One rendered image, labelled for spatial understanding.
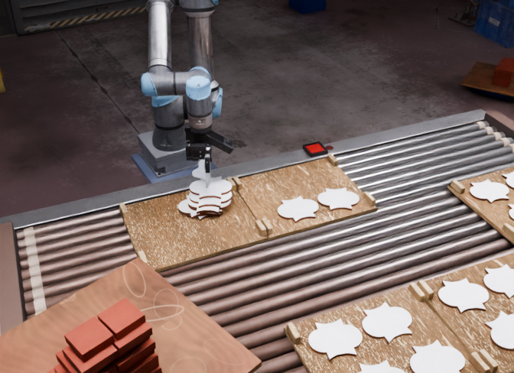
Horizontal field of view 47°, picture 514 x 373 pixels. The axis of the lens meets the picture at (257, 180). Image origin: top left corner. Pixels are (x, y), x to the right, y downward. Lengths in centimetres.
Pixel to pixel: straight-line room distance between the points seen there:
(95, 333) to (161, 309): 38
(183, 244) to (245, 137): 242
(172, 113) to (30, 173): 204
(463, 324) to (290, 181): 81
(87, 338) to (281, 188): 111
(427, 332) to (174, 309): 68
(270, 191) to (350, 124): 241
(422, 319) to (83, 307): 91
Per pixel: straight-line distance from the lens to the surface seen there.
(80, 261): 193
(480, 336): 172
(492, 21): 629
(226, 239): 190
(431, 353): 163
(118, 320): 121
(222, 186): 202
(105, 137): 438
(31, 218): 215
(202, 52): 217
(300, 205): 202
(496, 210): 217
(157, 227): 197
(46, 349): 154
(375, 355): 161
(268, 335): 164
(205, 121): 184
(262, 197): 207
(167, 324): 152
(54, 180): 400
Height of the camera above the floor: 217
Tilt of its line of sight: 35 degrees down
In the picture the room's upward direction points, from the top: straight up
